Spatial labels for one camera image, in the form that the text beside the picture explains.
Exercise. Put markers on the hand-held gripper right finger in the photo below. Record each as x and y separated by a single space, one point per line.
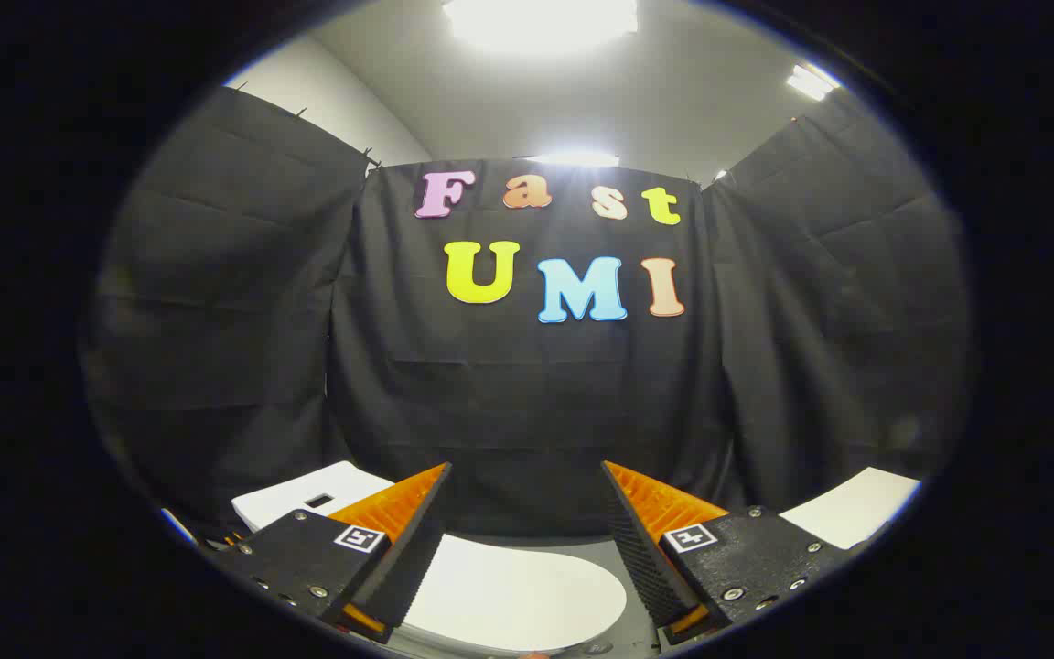
639 549

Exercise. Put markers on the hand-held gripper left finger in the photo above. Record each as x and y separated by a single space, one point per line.
417 540

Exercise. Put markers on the white toilet lid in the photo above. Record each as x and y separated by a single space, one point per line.
509 595

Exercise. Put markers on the black backdrop cloth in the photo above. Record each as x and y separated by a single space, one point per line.
527 412

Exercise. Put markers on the grey cabinet with white top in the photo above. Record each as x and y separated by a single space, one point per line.
856 503

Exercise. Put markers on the ceiling light behind cloth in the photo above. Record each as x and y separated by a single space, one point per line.
573 159

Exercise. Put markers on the long ceiling light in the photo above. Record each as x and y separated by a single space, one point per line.
811 82

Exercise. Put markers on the large ceiling light panel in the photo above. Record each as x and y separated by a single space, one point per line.
541 20

